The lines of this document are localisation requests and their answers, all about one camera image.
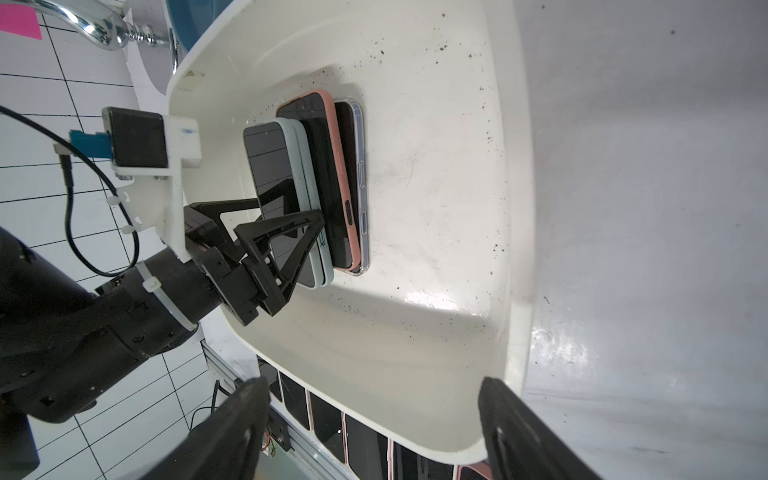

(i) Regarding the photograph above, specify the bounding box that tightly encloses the blue ceramic bowl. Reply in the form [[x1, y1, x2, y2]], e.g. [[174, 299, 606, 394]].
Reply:
[[166, 0, 232, 51]]

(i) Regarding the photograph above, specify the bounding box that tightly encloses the aluminium mounting rail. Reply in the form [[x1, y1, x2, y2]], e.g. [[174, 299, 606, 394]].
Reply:
[[201, 340, 357, 479]]

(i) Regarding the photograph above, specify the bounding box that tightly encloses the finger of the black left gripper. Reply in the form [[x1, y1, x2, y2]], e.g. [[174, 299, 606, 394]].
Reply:
[[234, 210, 326, 300], [197, 198, 261, 240]]

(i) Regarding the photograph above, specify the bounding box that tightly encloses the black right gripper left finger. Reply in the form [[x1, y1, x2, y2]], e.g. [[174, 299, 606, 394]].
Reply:
[[143, 377, 270, 480]]

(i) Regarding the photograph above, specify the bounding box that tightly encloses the chrome glass holder stand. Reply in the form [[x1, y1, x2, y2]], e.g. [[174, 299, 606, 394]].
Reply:
[[2, 0, 179, 74]]

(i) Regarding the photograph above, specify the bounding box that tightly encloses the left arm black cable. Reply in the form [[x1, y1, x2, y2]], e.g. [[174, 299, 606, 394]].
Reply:
[[0, 104, 142, 279]]

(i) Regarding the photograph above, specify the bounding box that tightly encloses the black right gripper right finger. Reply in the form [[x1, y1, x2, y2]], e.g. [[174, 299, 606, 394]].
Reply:
[[478, 377, 600, 480]]

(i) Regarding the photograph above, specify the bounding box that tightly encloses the white plastic storage box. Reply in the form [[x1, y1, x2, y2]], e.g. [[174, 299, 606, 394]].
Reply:
[[168, 1, 535, 464]]

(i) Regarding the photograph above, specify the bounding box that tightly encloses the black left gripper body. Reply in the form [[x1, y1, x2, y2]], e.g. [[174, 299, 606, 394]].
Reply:
[[183, 202, 288, 325]]

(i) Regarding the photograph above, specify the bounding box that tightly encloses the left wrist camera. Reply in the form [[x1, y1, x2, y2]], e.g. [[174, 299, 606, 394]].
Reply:
[[69, 107, 202, 263]]

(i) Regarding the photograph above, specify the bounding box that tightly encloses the pink middle stack phone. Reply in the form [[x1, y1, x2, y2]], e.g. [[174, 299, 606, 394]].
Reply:
[[276, 89, 362, 272]]

